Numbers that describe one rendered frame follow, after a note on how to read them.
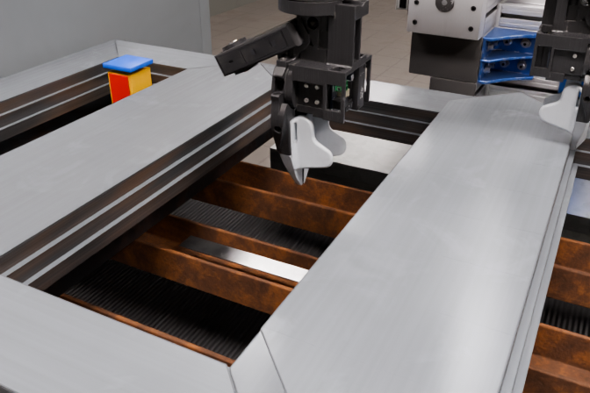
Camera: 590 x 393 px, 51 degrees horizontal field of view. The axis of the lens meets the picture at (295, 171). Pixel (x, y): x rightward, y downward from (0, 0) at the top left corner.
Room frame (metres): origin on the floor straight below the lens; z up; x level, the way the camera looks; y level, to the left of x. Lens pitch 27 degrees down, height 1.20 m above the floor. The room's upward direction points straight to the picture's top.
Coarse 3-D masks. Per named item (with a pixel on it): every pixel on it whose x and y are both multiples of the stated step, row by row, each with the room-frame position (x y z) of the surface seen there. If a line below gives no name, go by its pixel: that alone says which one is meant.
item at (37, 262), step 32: (32, 96) 0.93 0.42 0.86; (64, 96) 0.98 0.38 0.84; (96, 96) 1.03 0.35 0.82; (0, 128) 0.86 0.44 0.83; (224, 128) 0.82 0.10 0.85; (256, 128) 0.87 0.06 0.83; (352, 128) 0.88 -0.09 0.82; (384, 128) 0.86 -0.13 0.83; (416, 128) 0.85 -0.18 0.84; (160, 160) 0.69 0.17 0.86; (192, 160) 0.73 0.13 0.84; (224, 160) 0.79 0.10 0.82; (576, 160) 0.74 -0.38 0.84; (128, 192) 0.63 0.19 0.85; (160, 192) 0.66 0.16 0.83; (64, 224) 0.55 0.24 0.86; (96, 224) 0.58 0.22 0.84; (128, 224) 0.61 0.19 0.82; (32, 256) 0.50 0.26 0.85; (64, 256) 0.53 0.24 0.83; (544, 256) 0.50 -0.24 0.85; (544, 288) 0.48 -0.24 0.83; (256, 352) 0.35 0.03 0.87; (512, 352) 0.37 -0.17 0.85; (256, 384) 0.32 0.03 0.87; (512, 384) 0.34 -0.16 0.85
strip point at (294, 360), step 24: (264, 336) 0.37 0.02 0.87; (288, 336) 0.37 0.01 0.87; (288, 360) 0.35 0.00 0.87; (312, 360) 0.35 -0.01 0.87; (336, 360) 0.35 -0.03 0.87; (288, 384) 0.32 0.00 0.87; (312, 384) 0.32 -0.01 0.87; (336, 384) 0.32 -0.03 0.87; (360, 384) 0.32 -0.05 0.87; (384, 384) 0.32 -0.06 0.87; (408, 384) 0.32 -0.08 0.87
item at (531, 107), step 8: (480, 96) 0.90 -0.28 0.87; (488, 96) 0.90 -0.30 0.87; (496, 96) 0.90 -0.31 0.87; (504, 96) 0.90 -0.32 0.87; (472, 104) 0.87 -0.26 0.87; (480, 104) 0.87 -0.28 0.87; (488, 104) 0.87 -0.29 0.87; (496, 104) 0.87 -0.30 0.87; (504, 104) 0.87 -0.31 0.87; (512, 104) 0.87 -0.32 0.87; (520, 104) 0.87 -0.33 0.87; (528, 104) 0.87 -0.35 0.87; (536, 104) 0.87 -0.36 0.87; (528, 112) 0.84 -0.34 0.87; (536, 112) 0.84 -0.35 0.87
